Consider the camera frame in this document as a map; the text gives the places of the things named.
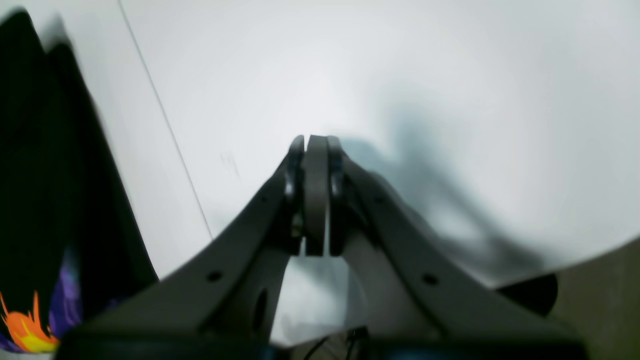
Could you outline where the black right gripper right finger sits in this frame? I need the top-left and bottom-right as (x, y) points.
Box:
(327, 136), (588, 360)

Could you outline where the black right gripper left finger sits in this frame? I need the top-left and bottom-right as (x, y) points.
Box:
(55, 136), (329, 360)

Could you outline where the black T-shirt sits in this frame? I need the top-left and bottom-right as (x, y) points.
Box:
(0, 7), (158, 354)

